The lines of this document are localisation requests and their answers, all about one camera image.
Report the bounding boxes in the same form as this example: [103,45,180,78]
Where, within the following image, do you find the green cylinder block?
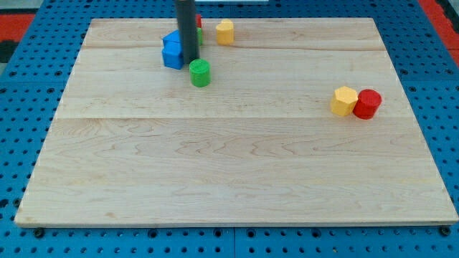
[189,59,211,87]

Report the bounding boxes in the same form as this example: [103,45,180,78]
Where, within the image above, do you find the yellow hexagon block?
[330,86,358,116]

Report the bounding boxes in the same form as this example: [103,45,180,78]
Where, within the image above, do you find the front blue block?
[161,42,184,70]

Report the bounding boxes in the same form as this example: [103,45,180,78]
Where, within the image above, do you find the blue block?
[162,29,181,47]
[161,42,184,70]

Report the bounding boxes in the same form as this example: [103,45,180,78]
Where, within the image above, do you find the light wooden board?
[15,18,458,228]

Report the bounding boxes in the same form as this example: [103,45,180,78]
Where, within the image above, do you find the yellow heart block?
[216,19,235,45]

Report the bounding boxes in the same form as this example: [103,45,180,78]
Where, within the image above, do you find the green block behind rod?
[197,27,203,46]

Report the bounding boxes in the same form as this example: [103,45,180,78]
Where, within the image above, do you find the rear blue block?
[162,29,181,47]

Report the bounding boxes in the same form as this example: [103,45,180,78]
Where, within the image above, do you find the red block behind rod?
[195,14,202,28]

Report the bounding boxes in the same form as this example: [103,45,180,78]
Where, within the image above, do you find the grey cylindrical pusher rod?
[174,0,199,64]

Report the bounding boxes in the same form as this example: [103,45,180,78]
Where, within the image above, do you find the red cylinder block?
[353,89,382,120]

